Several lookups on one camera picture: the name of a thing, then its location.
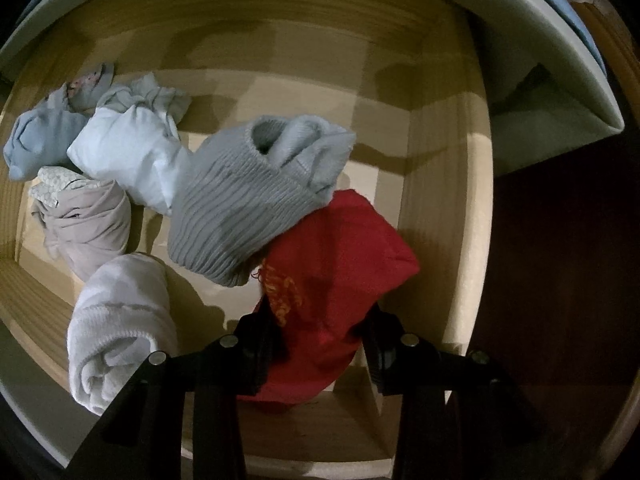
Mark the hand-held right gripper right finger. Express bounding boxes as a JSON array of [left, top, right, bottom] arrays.
[[360, 305, 556, 480]]

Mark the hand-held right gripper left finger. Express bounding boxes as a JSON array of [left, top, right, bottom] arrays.
[[65, 300, 288, 480]]

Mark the red underwear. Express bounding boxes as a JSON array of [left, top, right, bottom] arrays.
[[237, 189, 421, 403]]

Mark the white knit garment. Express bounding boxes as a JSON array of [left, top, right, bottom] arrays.
[[67, 252, 181, 416]]

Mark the grey ribbed knit garment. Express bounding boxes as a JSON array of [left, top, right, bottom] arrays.
[[167, 114, 357, 288]]

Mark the beige underwear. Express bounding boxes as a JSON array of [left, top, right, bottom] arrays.
[[30, 165, 132, 283]]

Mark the pale white underwear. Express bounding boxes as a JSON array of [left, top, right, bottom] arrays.
[[66, 105, 193, 217]]

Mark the grey-blue underwear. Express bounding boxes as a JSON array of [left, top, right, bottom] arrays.
[[97, 72, 193, 126]]

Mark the light blue underwear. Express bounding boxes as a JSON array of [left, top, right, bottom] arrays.
[[2, 92, 91, 183]]

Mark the pink floral underwear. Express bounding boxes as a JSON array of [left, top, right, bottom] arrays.
[[65, 62, 116, 111]]

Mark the grey nightstand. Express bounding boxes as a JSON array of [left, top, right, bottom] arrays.
[[0, 0, 626, 176]]

